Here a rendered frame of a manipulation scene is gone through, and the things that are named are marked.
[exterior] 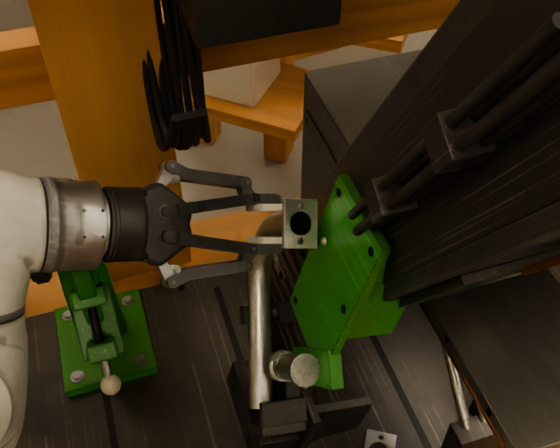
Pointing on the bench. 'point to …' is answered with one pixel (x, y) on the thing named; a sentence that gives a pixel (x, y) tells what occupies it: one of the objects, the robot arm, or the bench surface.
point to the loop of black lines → (196, 124)
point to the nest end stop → (276, 428)
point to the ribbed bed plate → (288, 274)
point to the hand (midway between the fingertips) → (280, 224)
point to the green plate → (344, 278)
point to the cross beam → (36, 75)
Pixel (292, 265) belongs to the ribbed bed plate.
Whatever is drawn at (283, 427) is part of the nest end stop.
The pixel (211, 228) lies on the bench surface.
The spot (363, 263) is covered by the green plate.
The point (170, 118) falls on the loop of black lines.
